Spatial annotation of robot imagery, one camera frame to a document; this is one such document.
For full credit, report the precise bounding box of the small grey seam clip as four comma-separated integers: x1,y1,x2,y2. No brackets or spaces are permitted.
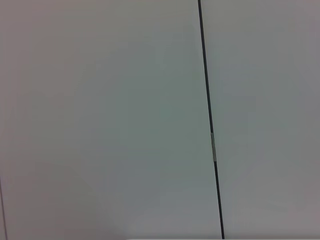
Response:
210,132,217,163

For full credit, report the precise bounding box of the thin black cable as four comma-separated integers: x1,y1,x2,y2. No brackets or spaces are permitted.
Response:
197,0,226,240

